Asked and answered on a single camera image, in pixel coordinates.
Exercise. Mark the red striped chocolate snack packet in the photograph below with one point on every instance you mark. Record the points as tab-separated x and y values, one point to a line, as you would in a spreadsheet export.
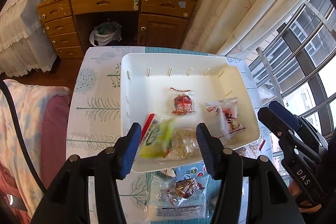
148	125

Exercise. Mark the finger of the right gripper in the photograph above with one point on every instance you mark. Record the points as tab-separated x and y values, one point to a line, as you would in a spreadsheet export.
278	127
307	133

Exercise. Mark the nut candy clear packet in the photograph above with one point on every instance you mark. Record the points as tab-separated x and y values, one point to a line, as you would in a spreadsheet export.
183	102

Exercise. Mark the green small snack packet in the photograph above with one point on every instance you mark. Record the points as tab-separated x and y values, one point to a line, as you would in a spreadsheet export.
157	139

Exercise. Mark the blue red biscuit pack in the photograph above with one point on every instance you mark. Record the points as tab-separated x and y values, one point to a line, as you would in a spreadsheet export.
197	170

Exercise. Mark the pink sofa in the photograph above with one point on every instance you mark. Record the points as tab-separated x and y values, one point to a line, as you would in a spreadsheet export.
53	142

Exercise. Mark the plastic bag under desk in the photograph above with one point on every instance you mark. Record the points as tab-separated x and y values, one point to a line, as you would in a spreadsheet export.
105	33

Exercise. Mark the white clear rice cake bag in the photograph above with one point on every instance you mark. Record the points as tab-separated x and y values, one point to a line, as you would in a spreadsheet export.
158	207

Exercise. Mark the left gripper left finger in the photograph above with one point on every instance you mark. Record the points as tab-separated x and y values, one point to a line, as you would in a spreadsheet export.
66	199

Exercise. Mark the white lace covered furniture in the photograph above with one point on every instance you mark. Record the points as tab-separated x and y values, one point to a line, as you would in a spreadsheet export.
24	44

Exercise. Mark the large clear printed cake pack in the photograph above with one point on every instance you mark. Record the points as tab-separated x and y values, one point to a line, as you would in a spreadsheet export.
250	151

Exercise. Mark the white plastic storage bin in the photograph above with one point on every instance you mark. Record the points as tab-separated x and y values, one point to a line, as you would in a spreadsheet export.
178	86

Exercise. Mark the wooden desk with drawers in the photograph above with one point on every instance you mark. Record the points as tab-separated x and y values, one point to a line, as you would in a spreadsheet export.
149	23

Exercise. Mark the red apple snack packet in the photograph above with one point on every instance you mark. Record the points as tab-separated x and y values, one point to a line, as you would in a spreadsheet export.
223	122

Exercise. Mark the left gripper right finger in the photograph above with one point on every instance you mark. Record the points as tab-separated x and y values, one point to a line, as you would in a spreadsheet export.
269	200

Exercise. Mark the yellow rice cracker bag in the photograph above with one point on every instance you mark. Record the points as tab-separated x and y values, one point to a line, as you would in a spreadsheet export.
183	145

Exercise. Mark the metal window guard bars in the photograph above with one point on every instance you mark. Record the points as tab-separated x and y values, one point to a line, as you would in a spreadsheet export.
296	65

